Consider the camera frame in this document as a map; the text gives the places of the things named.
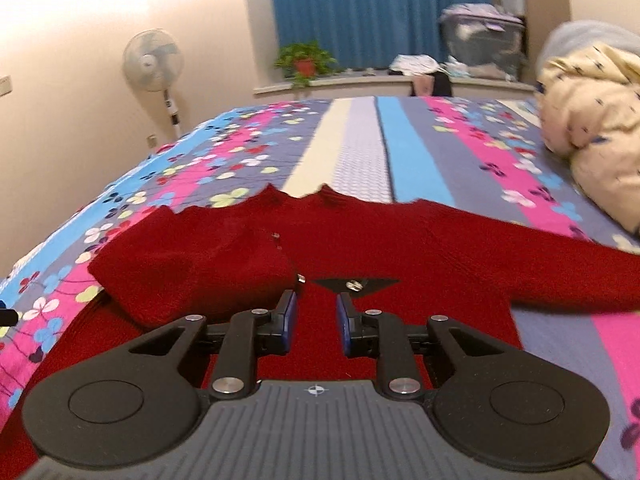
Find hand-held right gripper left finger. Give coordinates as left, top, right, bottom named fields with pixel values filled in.
left=127, top=290, right=300, bottom=398

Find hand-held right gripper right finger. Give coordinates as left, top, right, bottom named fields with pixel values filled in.
left=336, top=292, right=506, bottom=400

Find dark red knit sweater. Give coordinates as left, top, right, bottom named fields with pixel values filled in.
left=27, top=184, right=640, bottom=401

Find pile of light clothes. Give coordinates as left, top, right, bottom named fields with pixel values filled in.
left=389, top=54, right=443, bottom=77

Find floral striped bedspread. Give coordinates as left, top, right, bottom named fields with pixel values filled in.
left=0, top=95, right=640, bottom=480

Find white windowsill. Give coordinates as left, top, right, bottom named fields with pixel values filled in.
left=252, top=72, right=538, bottom=97

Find potted green plant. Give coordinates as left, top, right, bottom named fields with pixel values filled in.
left=274, top=41, right=338, bottom=90

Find white standing fan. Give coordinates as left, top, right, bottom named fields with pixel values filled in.
left=123, top=29, right=182, bottom=141

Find clear plastic storage bin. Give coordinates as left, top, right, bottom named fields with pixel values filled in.
left=439, top=4, right=526, bottom=81

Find blue curtain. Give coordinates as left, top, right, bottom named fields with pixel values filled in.
left=267, top=0, right=493, bottom=72

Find cream star-print duvet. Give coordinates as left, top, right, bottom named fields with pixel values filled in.
left=536, top=42, right=640, bottom=236

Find grey pillow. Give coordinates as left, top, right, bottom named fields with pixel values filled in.
left=542, top=20, right=640, bottom=68

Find wooden shelf unit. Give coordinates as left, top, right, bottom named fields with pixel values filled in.
left=487, top=0, right=571, bottom=83

